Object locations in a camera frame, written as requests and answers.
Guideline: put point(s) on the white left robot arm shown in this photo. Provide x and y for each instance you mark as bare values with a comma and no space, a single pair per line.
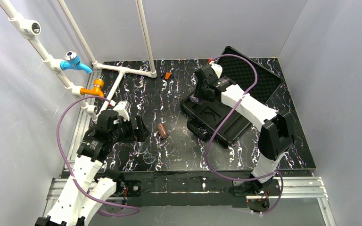
76,204

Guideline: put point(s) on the blue plastic faucet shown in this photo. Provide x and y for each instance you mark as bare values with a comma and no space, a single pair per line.
72,61

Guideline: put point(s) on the white pvc pipe frame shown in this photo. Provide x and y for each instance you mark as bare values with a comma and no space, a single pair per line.
21,82

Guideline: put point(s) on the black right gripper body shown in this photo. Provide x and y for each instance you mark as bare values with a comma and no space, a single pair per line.
199,92

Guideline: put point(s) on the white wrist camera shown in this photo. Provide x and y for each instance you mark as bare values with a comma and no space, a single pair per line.
123,109
217,68

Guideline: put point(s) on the orange plastic faucet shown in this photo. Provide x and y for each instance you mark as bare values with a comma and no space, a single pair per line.
96,90

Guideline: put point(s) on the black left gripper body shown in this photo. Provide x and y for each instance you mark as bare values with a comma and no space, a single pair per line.
136,128

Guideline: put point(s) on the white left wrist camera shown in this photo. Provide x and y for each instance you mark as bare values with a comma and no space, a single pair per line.
123,109

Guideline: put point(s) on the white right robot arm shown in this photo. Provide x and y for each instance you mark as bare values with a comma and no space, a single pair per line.
276,130

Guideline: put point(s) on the small orange black brush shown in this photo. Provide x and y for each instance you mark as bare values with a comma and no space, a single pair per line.
167,76

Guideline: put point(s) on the clear acrylic button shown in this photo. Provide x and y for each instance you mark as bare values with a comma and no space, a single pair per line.
140,148

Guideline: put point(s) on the purple poker chip stack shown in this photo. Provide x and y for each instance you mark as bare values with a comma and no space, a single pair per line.
195,100

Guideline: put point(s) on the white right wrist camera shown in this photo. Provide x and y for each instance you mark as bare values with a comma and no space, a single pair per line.
217,68

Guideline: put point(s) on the black poker set case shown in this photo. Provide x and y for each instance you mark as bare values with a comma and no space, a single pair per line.
204,118

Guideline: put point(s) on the orange grey poker chip stack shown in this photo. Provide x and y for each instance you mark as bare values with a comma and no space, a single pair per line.
162,130

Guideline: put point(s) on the clear dealer button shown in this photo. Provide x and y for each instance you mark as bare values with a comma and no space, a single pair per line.
149,158

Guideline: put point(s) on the aluminium rail frame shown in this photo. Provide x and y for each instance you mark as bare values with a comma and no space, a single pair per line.
180,176

